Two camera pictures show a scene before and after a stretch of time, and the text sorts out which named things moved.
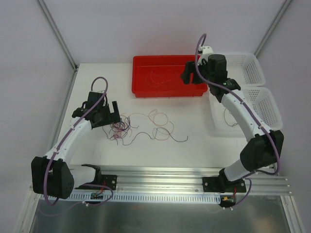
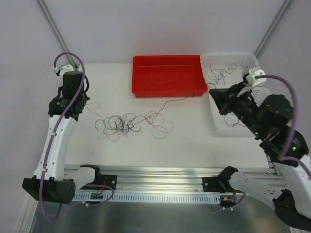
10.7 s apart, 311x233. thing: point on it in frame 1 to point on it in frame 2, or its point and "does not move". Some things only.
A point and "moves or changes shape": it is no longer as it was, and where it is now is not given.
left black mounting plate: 110,180 does not move
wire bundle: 121,130 moves or changes shape
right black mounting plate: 223,184 does not move
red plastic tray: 160,76 does not move
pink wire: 164,128 moves or changes shape
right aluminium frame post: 283,9 does not move
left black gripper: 110,116 to 84,97
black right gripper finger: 190,68 to 224,99
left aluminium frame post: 59,35 does not move
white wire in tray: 159,76 does not move
